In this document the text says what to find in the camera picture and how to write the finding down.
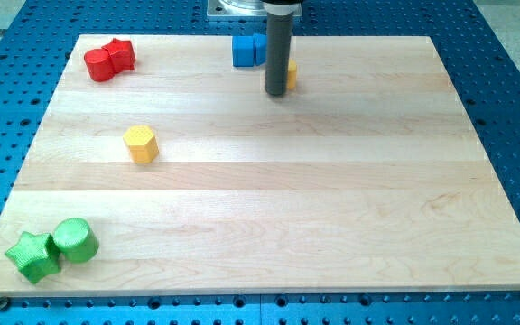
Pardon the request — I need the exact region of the yellow hexagon block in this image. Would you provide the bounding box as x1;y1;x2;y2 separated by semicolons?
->
123;125;159;163

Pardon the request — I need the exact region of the yellow heart block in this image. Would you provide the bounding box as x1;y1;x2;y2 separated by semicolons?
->
286;59;298;90

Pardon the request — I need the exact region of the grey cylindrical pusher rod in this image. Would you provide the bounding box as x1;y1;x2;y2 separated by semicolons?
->
264;0;300;97

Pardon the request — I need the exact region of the red cylinder block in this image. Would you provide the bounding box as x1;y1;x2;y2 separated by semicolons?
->
84;49;115;82

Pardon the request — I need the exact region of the green cylinder block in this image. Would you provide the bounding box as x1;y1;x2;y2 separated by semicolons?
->
52;218;99;264

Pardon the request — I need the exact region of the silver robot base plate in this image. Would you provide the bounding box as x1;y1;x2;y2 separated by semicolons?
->
206;0;303;21

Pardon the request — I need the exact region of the wooden board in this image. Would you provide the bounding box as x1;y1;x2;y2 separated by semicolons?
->
0;34;520;297

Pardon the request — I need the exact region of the blue cube block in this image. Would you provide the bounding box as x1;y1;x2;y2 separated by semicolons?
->
232;36;255;67

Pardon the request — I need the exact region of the green star block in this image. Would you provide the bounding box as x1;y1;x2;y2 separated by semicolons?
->
5;231;61;284

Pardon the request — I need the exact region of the blue perforated table plate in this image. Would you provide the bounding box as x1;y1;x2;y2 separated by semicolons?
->
0;1;520;324

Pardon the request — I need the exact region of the red star block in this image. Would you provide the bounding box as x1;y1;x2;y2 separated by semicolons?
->
102;38;136;73

